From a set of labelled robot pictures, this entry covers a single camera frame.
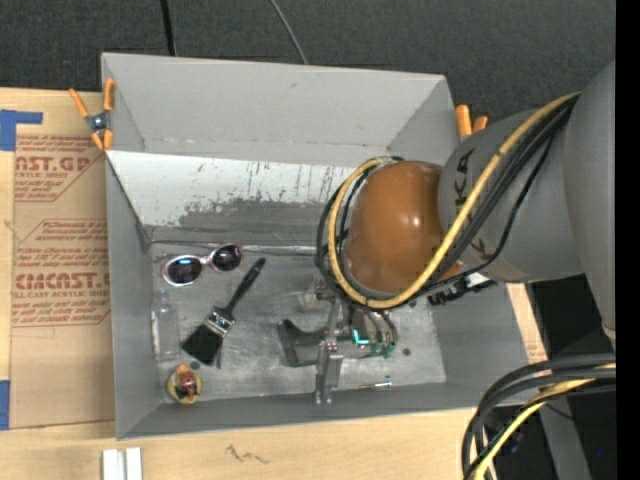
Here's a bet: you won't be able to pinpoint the black paintbrush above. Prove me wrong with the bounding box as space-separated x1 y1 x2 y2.
180 256 267 369

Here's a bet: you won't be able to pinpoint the yellow and orange toy figure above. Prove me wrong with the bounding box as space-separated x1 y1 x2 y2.
166 363 204 407

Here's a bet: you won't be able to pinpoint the brown cardboard board red print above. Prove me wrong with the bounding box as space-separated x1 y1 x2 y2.
0 86 117 430

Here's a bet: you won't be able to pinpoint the pink frame sunglasses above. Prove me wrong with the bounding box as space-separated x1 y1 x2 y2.
160 242 244 288

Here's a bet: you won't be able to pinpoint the black cylinder on white bracket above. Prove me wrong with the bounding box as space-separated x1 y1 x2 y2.
427 271 494 307

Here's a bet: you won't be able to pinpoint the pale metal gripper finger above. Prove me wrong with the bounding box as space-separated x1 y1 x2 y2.
330 341 346 389
313 341 333 405

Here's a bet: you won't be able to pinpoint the grey metal bin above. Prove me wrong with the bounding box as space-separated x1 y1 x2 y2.
99 51 549 441

